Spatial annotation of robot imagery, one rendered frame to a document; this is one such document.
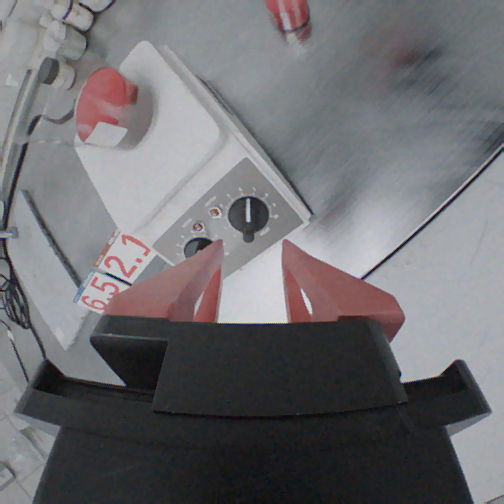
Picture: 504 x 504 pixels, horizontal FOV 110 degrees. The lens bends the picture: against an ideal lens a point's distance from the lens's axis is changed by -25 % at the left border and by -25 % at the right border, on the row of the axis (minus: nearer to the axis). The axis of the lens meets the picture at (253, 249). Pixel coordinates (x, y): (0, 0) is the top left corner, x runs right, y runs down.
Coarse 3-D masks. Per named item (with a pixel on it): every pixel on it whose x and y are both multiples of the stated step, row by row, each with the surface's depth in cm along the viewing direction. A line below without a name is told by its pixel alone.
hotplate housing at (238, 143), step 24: (168, 48) 16; (192, 72) 17; (216, 96) 19; (240, 144) 16; (216, 168) 17; (264, 168) 17; (192, 192) 18; (288, 192) 18; (168, 216) 19; (144, 240) 20
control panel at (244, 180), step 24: (240, 168) 17; (216, 192) 18; (240, 192) 18; (264, 192) 18; (192, 216) 19; (288, 216) 19; (168, 240) 20; (240, 240) 20; (264, 240) 20; (240, 264) 22
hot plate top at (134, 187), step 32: (128, 64) 15; (160, 64) 14; (160, 96) 15; (192, 96) 14; (160, 128) 15; (192, 128) 15; (96, 160) 18; (128, 160) 17; (160, 160) 16; (192, 160) 15; (128, 192) 17; (160, 192) 16; (128, 224) 18
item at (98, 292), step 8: (96, 280) 29; (104, 280) 30; (88, 288) 30; (96, 288) 30; (104, 288) 30; (112, 288) 31; (120, 288) 31; (88, 296) 31; (96, 296) 31; (104, 296) 32; (80, 304) 32; (88, 304) 32; (96, 304) 32; (104, 304) 33
